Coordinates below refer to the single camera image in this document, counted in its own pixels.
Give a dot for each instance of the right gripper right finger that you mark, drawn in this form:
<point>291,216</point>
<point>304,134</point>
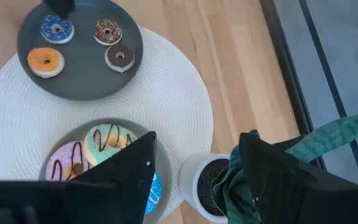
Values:
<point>291,193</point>

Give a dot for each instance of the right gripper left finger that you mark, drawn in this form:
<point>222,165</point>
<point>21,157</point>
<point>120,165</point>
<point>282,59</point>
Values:
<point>123,186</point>

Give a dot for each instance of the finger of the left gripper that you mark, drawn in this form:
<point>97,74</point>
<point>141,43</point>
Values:
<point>60,7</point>

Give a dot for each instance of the small blue sprinkle donut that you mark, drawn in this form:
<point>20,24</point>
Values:
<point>64,35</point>

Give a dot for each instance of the blue iced donut white drizzle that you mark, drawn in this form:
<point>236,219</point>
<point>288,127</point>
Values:
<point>154,193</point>

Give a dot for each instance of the mint iced donut chocolate drizzle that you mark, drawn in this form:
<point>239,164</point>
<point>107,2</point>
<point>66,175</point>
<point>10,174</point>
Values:
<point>93,149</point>

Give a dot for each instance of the small orange iced donut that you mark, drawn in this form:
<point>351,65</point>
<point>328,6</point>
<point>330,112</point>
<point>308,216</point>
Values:
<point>36,60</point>

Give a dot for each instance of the small chocolate sprinkle donut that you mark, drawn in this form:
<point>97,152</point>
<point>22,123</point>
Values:
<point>115,36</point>

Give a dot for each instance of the pink iced donut chocolate drizzle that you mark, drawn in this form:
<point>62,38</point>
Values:
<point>62,158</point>

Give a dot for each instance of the small plain chocolate donut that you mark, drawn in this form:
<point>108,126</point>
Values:
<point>128,60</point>

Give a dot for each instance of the light grey round plate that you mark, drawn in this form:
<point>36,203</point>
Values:
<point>164,161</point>

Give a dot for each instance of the green snake plant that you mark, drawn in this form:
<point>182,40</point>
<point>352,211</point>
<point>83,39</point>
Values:
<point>328,140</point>

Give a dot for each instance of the white plant pot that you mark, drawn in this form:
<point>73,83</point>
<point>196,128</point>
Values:
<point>188,180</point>

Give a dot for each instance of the dark grey round plate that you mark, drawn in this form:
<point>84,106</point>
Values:
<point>82,74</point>

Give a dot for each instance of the white woven round placemat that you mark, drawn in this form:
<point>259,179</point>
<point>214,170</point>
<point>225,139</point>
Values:
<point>172,93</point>

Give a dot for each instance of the black table edge rail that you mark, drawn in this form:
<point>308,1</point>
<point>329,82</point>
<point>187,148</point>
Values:
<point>287,77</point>

